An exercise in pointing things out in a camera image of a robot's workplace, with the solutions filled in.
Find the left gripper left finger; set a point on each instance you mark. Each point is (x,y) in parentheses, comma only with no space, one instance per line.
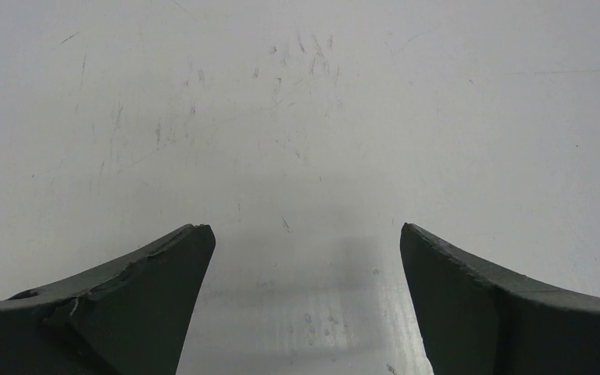
(129,315)

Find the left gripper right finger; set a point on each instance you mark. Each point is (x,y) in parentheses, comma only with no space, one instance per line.
(477,317)

